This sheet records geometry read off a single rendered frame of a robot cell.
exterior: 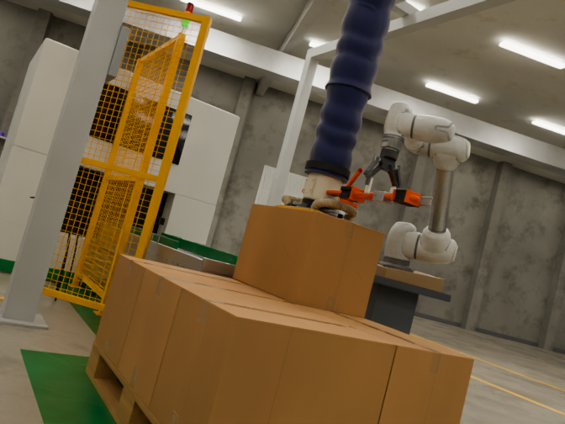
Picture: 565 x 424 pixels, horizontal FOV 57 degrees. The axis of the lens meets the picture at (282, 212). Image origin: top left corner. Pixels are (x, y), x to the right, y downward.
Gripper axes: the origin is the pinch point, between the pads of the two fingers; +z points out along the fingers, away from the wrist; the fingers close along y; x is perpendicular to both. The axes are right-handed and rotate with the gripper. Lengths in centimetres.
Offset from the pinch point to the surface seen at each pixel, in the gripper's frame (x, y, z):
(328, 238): -10.6, 12.6, 23.2
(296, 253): -18.2, 21.7, 33.0
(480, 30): -419, -469, -398
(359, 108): -32, -1, -44
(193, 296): 23, 80, 54
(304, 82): -363, -148, -171
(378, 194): 5.1, 4.5, 0.8
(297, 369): 51, 56, 65
